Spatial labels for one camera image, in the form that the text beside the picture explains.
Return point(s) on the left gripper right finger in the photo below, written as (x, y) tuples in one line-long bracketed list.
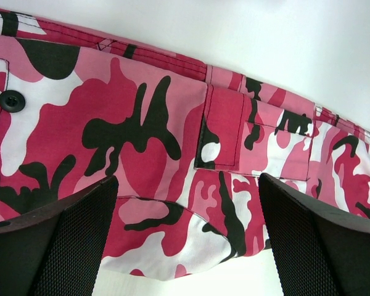
[(318, 249)]

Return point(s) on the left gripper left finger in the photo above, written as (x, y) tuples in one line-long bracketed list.
[(57, 249)]

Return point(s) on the pink camouflage trousers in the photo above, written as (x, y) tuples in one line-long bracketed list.
[(187, 142)]

